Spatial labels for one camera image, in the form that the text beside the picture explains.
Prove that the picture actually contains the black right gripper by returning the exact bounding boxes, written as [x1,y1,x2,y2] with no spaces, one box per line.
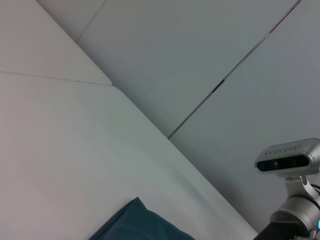
[252,219,311,240]

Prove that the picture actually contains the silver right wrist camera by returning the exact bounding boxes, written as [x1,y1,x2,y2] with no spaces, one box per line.
[253,137,320,201]

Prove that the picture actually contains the teal t-shirt with white print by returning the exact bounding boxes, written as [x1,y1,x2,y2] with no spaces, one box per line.
[87,196,196,240]

